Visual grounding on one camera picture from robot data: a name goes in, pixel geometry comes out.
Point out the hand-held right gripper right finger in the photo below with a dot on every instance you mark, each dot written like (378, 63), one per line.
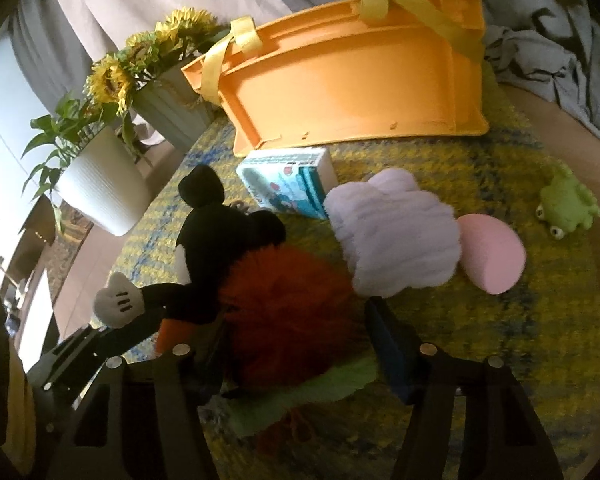
(392, 350)

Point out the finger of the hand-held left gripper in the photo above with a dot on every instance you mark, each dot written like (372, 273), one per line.
(65, 365)

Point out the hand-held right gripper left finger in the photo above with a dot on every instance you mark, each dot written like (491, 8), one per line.
(180, 390)

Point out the red fluffy pompom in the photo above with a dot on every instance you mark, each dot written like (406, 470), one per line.
(290, 310)

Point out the green fluffy cloth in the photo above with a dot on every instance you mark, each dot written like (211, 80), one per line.
(325, 387)

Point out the yellow and blue rug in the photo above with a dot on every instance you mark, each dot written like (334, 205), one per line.
(505, 360)

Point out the lavender fluffy plush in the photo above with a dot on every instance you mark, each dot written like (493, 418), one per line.
(395, 230)

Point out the pink foam sponge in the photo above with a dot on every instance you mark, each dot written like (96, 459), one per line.
(495, 255)

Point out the black mouse plush toy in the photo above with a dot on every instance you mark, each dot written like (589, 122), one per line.
(205, 245)

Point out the white ribbed plant pot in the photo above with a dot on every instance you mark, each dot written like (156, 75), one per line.
(100, 180)

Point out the blue and white box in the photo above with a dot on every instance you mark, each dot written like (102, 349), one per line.
(280, 180)

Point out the green frog toy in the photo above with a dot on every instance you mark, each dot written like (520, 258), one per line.
(565, 200)

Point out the green leafy plant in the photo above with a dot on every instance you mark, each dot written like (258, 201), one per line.
(65, 125)

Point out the grey ribbed vase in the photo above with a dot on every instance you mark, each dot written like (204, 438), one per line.
(172, 107)

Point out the sunflower bouquet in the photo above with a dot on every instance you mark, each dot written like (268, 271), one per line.
(130, 60)

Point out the crumpled grey cloth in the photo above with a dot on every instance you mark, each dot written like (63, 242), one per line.
(545, 65)

